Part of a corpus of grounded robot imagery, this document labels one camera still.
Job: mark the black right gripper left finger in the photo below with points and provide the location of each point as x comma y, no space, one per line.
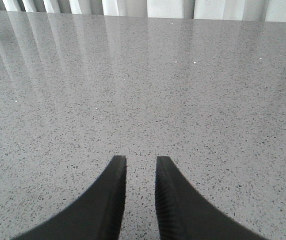
96,215

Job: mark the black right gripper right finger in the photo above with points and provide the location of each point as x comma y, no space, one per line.
183,214

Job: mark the white pleated curtain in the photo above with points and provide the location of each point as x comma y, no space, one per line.
237,10

